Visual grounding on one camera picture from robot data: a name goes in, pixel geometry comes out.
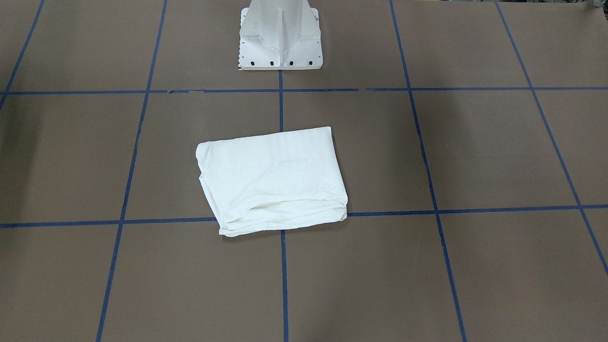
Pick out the white long-sleeve printed shirt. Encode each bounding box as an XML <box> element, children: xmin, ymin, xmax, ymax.
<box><xmin>195</xmin><ymin>126</ymin><xmax>348</xmax><ymax>238</ymax></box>

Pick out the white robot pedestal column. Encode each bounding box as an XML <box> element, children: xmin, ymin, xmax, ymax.
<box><xmin>237</xmin><ymin>0</ymin><xmax>323</xmax><ymax>71</ymax></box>

